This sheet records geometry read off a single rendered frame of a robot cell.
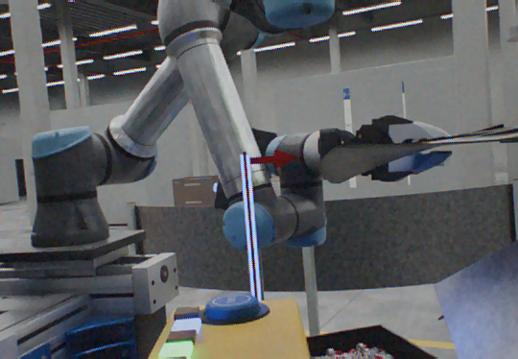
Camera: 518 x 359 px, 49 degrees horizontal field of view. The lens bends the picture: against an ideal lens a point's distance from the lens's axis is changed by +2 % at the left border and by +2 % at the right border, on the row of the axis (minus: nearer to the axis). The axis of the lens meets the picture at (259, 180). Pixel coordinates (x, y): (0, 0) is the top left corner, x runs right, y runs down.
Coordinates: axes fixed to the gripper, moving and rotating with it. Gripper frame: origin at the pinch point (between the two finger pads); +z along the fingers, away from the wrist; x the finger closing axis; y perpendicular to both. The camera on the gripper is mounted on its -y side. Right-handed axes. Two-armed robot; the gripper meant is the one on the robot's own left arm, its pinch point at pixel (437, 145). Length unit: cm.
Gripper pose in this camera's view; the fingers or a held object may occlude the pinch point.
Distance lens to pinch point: 77.1
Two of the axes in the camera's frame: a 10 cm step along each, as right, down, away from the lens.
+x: -0.1, 10.0, -0.1
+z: 6.0, 0.0, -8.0
